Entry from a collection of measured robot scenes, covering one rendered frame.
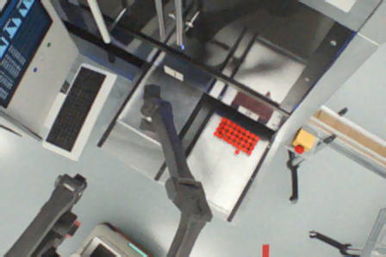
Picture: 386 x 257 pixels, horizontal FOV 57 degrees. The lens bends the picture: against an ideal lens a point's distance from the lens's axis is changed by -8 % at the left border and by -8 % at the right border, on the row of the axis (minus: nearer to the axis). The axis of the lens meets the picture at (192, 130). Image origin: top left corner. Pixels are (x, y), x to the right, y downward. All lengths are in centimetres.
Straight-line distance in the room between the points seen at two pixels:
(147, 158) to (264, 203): 111
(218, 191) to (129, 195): 102
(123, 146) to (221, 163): 42
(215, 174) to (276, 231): 102
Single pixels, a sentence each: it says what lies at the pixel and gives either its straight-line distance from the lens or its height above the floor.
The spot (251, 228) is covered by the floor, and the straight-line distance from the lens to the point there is 250.
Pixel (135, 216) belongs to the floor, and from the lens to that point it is 249.
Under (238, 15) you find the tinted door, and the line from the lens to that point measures 100.
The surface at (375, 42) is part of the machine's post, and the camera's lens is 86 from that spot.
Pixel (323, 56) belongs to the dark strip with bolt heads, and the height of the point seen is 165.
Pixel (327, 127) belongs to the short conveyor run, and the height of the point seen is 97.
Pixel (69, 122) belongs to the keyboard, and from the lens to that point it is 179.
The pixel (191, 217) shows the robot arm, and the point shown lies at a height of 143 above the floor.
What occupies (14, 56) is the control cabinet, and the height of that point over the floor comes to 129.
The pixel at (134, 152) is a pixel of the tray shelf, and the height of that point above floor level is 88.
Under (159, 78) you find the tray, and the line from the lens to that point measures 172.
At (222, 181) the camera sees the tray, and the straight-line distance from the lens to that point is 161.
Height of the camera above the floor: 247
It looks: 75 degrees down
